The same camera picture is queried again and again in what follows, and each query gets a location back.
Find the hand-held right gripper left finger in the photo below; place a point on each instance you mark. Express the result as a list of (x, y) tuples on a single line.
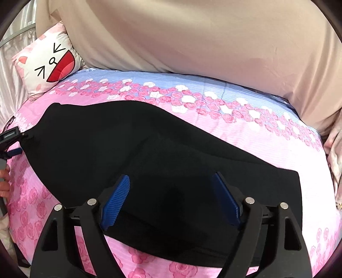
[(116, 199)]

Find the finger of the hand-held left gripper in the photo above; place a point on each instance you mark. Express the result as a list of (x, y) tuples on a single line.
[(26, 135), (14, 153)]

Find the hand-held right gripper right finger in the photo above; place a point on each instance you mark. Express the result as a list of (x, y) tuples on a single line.
[(227, 197)]

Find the black pants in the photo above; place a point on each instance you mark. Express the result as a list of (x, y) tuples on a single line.
[(133, 160)]

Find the person's left hand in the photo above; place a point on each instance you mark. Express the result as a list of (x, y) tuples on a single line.
[(4, 184)]

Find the pale satin curtain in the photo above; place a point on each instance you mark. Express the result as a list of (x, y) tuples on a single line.
[(12, 80)]

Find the pink rose bed sheet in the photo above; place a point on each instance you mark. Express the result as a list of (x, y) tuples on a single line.
[(240, 128)]

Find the cartoon cat face pillow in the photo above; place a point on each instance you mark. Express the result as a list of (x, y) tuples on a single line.
[(40, 61)]

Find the pale floral fleece blanket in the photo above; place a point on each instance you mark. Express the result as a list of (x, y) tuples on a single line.
[(335, 160)]

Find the beige duvet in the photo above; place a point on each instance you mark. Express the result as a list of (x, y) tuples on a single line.
[(213, 40)]

